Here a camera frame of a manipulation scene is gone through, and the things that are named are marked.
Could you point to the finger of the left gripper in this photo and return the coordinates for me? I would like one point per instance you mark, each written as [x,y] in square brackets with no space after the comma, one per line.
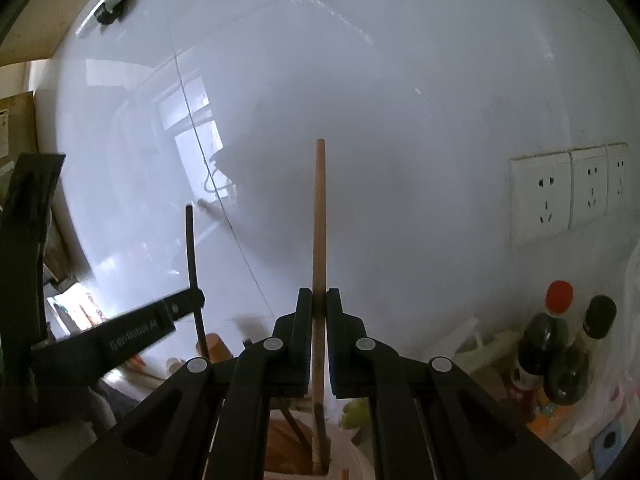
[89,355]

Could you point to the middle wall socket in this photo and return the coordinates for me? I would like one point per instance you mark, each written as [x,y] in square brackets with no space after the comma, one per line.
[589,185]

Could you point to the dark bottle cork top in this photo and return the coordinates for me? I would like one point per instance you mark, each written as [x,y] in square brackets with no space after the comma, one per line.
[217,349]

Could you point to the blue smartphone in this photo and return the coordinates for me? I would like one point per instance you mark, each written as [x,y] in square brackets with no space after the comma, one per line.
[605,447]

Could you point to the left wall socket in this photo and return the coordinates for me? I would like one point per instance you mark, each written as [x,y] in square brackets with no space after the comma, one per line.
[540,188]

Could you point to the wall socket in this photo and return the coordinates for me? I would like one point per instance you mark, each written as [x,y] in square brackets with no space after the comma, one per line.
[589,185]
[618,176]
[540,188]

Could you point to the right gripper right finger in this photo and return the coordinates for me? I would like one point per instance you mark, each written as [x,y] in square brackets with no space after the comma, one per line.
[430,420]

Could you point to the right wall socket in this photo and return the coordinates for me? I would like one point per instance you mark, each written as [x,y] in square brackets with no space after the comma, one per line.
[618,176]

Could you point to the clear plastic bag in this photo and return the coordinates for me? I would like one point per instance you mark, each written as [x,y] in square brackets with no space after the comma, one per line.
[616,377]

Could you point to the green seasoning box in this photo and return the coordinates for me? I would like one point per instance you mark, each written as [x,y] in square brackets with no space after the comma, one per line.
[356,414]

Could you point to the soy sauce bottle red cap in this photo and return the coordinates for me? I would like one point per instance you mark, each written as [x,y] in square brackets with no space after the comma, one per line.
[541,345]

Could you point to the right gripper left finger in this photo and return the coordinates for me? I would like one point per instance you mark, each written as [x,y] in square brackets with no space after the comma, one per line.
[208,421]

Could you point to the dark bottle black cap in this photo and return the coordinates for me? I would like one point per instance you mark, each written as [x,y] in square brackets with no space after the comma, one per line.
[568,382]

